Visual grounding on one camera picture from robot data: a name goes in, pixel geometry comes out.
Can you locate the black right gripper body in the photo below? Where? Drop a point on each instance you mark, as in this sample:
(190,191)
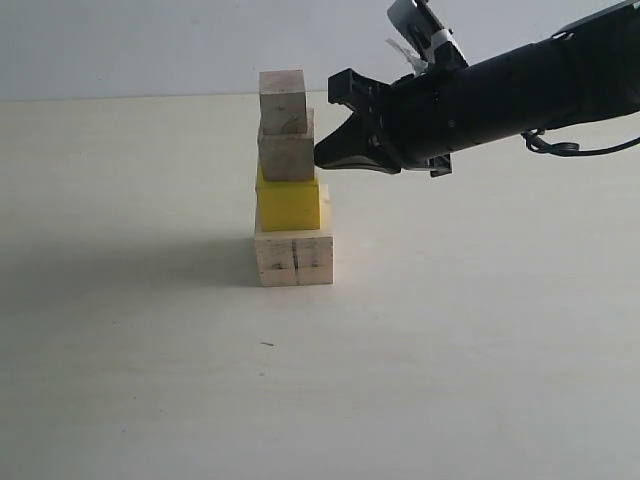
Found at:
(416,114)

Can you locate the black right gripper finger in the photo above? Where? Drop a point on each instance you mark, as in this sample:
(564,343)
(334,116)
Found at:
(355,146)

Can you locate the medium wooden cube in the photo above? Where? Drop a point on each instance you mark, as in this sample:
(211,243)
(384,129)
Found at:
(288,157)

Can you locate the small wooden cube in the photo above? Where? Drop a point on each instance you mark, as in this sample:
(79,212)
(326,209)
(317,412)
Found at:
(282,97)

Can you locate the yellow cube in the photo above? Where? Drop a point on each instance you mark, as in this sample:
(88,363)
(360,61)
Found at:
(288,205)

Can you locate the large wooden cube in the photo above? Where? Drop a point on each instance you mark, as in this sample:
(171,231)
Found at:
(300,257)

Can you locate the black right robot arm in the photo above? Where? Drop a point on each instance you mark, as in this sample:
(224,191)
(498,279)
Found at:
(586,72)

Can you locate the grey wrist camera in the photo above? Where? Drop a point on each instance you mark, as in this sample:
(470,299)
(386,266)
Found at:
(433,43)

